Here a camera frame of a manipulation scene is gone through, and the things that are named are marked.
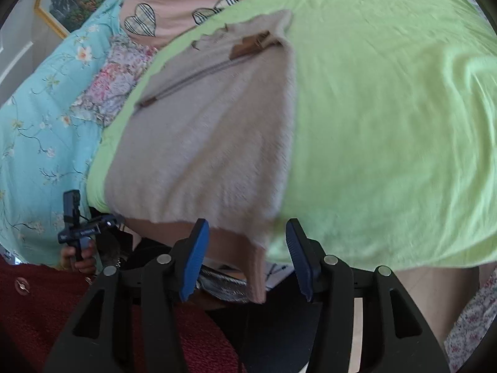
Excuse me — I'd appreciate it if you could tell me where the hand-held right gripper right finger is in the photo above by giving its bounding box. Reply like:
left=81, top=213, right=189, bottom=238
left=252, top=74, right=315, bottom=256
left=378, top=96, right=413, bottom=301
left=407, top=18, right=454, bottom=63
left=285, top=218, right=451, bottom=373

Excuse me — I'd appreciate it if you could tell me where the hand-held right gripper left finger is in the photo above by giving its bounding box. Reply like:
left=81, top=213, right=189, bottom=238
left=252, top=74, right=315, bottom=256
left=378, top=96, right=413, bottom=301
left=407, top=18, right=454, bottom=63
left=43, top=218, right=211, bottom=373

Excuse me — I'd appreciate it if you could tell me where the beige knit sweater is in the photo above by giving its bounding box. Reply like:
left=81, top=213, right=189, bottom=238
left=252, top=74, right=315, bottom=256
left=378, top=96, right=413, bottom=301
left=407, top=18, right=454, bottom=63
left=104, top=9, right=298, bottom=304

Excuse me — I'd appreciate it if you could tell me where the person's left hand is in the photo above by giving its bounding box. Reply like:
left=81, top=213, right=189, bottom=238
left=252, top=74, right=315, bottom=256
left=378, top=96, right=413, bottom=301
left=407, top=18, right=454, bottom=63
left=60, top=239, right=98, bottom=277

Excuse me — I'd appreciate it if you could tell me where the dark cloth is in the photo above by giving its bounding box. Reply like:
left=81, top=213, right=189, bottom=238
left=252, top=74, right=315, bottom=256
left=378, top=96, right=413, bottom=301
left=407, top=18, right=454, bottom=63
left=206, top=280, right=323, bottom=373

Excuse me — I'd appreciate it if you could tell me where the turquoise floral blanket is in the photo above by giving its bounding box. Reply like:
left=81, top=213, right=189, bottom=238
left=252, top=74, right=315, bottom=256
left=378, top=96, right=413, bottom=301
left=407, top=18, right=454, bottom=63
left=0, top=0, right=129, bottom=267

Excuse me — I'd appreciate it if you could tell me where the dark red rug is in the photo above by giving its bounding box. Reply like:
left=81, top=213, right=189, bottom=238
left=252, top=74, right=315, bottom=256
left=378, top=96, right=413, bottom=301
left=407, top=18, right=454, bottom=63
left=0, top=258, right=245, bottom=373

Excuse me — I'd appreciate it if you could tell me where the beige mattress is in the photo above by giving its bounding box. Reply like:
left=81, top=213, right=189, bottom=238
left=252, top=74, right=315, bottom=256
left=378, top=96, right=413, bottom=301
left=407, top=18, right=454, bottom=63
left=128, top=218, right=488, bottom=346

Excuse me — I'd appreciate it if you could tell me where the floral ruffled pillow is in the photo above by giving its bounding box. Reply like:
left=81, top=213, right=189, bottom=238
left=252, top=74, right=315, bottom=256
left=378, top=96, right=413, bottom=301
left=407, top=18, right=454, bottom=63
left=72, top=33, right=158, bottom=127

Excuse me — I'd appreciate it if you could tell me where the white door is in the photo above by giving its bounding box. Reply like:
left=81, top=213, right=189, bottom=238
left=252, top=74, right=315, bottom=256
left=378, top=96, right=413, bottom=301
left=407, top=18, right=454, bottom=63
left=0, top=6, right=43, bottom=105

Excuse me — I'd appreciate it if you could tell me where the light green bed sheet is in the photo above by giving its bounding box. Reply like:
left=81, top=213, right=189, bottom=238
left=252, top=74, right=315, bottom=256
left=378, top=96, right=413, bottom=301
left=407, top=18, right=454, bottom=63
left=86, top=0, right=497, bottom=270

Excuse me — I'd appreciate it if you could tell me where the white floral cloth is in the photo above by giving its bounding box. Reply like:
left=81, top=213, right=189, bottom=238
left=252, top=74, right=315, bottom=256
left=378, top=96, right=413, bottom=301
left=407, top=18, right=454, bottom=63
left=443, top=268, right=497, bottom=362

